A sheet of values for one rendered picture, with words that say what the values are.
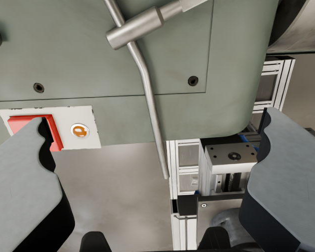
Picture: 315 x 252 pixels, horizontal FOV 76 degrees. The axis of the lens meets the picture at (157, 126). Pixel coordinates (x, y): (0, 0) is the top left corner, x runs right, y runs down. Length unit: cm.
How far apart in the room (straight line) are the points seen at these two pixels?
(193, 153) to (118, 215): 139
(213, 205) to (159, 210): 203
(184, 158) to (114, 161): 71
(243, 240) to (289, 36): 46
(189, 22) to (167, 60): 5
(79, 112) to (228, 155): 42
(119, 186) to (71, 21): 212
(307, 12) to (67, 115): 35
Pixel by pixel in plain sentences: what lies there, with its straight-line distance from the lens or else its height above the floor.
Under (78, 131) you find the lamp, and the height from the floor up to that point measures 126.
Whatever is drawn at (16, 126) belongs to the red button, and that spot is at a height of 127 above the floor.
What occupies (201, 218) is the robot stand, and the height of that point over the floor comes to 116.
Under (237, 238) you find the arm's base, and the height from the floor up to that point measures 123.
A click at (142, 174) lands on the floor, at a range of 216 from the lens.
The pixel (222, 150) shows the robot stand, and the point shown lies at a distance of 62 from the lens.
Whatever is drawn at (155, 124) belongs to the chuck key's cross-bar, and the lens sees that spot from 29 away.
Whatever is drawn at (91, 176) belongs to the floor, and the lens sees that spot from 226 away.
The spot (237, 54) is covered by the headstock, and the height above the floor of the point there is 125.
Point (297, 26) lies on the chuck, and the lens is 37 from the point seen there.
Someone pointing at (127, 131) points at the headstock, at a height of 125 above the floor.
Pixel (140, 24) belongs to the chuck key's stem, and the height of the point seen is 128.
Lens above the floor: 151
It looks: 58 degrees down
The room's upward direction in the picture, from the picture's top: 178 degrees clockwise
